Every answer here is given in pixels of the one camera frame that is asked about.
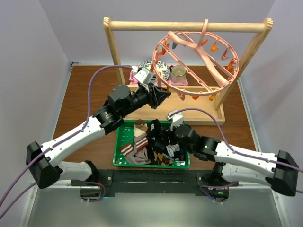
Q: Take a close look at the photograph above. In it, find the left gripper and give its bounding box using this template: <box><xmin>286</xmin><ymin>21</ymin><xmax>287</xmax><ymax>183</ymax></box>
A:
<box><xmin>120</xmin><ymin>82</ymin><xmax>170</xmax><ymax>117</ymax></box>

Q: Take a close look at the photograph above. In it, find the pink round clip hanger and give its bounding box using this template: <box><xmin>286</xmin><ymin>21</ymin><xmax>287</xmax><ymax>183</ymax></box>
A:
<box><xmin>151</xmin><ymin>19</ymin><xmax>240</xmax><ymax>96</ymax></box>

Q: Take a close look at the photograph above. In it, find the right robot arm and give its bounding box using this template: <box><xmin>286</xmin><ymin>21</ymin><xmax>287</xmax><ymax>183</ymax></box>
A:
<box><xmin>165</xmin><ymin>124</ymin><xmax>301</xmax><ymax>197</ymax></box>

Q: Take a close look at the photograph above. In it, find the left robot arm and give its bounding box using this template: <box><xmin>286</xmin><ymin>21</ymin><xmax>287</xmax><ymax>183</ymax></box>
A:
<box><xmin>26</xmin><ymin>84</ymin><xmax>171</xmax><ymax>189</ymax></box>

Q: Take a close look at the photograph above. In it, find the black sock with white stripes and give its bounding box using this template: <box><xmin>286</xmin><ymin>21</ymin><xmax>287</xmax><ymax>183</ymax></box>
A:
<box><xmin>147</xmin><ymin>119</ymin><xmax>169</xmax><ymax>153</ymax></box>

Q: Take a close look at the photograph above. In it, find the black sock with blue logo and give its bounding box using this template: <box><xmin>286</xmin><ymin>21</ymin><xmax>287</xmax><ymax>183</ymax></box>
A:
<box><xmin>163</xmin><ymin>148</ymin><xmax>187</xmax><ymax>161</ymax></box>

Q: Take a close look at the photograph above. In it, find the floral ceramic plate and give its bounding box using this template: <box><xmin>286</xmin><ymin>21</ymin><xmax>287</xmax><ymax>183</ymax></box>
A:
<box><xmin>139</xmin><ymin>60</ymin><xmax>170</xmax><ymax>80</ymax></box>

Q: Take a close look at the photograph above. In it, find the brown argyle sock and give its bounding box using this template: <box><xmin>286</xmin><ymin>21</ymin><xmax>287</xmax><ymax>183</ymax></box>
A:
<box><xmin>152</xmin><ymin>151</ymin><xmax>173</xmax><ymax>166</ymax></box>

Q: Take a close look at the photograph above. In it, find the brown and cream sock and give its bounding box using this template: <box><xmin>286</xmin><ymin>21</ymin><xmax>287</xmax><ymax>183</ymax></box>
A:
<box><xmin>133</xmin><ymin>119</ymin><xmax>148</xmax><ymax>137</ymax></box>

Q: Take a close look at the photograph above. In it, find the pink cloth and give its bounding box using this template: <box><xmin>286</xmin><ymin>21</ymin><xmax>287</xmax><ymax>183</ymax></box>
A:
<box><xmin>129</xmin><ymin>64</ymin><xmax>189</xmax><ymax>86</ymax></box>

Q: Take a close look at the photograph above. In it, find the wooden hanging rack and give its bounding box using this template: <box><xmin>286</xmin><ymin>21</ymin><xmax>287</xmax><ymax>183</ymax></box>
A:
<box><xmin>103</xmin><ymin>17</ymin><xmax>273</xmax><ymax>125</ymax></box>

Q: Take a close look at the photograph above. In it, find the grey sock with red stripes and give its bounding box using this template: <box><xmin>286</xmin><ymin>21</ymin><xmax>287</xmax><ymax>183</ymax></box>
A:
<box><xmin>120</xmin><ymin>134</ymin><xmax>151</xmax><ymax>165</ymax></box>

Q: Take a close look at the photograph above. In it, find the green plastic tray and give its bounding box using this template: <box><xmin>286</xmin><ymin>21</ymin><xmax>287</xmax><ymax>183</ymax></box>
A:
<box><xmin>113</xmin><ymin>120</ymin><xmax>191</xmax><ymax>169</ymax></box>

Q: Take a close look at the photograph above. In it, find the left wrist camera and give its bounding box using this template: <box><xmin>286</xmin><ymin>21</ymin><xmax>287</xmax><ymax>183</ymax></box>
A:
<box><xmin>130</xmin><ymin>67</ymin><xmax>156</xmax><ymax>85</ymax></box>

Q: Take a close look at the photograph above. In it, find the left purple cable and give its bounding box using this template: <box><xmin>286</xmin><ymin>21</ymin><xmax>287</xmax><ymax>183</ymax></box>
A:
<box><xmin>0</xmin><ymin>65</ymin><xmax>135</xmax><ymax>213</ymax></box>

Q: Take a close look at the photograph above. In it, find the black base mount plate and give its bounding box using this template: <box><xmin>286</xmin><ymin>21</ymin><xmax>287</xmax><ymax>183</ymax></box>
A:
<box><xmin>70</xmin><ymin>168</ymin><xmax>239</xmax><ymax>198</ymax></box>

